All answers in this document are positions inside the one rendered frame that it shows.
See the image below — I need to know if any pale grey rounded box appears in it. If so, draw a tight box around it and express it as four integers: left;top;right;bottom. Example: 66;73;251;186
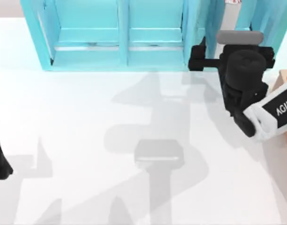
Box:
215;30;264;46

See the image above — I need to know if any salmon-coloured box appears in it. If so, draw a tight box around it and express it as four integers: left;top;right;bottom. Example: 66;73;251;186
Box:
267;69;287;162

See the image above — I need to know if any white and red book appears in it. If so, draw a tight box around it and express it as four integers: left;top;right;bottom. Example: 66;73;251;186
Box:
222;0;242;32

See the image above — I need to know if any light blue rack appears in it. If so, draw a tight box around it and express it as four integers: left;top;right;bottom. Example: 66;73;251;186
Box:
19;0;287;72

